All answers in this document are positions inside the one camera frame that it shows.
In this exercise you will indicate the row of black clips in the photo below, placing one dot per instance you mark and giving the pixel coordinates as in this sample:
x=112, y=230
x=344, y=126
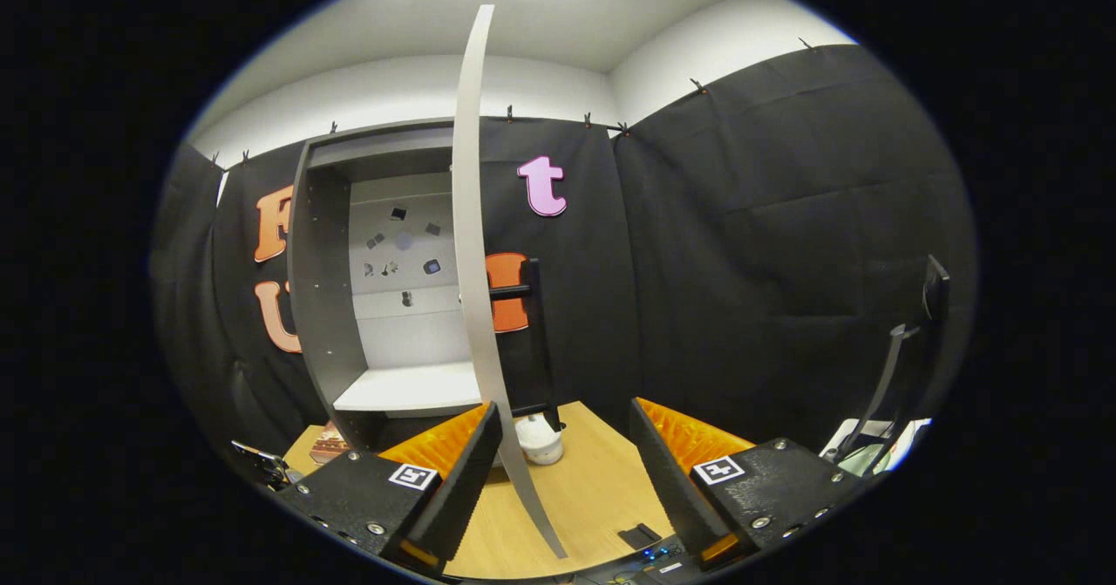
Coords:
x=509, y=115

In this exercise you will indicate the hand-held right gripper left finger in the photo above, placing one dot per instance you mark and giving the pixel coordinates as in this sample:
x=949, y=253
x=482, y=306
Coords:
x=462, y=489

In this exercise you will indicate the white green sheet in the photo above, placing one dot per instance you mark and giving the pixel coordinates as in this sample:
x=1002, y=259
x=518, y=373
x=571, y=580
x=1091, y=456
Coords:
x=907, y=445

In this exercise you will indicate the black backdrop cloth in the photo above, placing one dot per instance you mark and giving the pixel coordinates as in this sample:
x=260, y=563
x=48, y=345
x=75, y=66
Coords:
x=741, y=262

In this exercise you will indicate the grey cabinet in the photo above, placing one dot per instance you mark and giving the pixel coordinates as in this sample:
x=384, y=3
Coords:
x=318, y=306

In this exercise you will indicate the small black plate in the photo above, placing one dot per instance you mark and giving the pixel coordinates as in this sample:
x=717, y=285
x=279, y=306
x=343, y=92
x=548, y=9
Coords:
x=639, y=537

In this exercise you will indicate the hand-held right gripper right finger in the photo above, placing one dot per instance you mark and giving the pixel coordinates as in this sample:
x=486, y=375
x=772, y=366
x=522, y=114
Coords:
x=671, y=489

